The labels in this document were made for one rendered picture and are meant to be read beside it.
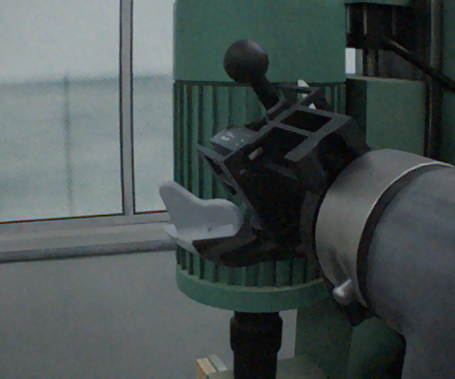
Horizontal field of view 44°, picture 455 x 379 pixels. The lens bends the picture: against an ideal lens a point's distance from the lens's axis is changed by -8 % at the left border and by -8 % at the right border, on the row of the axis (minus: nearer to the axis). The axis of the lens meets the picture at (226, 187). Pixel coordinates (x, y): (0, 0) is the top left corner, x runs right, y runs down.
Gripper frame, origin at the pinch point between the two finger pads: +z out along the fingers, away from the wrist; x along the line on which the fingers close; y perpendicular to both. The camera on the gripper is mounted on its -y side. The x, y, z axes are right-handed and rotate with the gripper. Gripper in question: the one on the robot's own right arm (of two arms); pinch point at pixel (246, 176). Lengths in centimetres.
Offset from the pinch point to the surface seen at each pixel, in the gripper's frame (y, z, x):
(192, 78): 7.1, 9.1, -2.8
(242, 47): 9.3, -2.6, -4.5
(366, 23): 1.2, 10.4, -22.5
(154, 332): -85, 144, 29
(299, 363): -30.0, 13.9, 4.4
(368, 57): -2.6, 11.8, -21.4
